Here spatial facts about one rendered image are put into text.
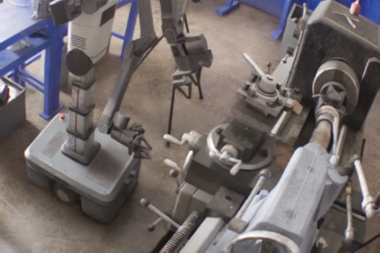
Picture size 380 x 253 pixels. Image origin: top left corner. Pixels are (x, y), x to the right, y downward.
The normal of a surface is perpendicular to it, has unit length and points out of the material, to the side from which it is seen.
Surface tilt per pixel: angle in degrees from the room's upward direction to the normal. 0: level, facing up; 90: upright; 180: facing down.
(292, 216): 0
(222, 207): 0
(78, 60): 90
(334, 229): 0
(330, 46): 90
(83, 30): 90
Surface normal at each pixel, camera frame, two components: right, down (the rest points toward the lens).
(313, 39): -0.44, 0.46
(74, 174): 0.21, -0.79
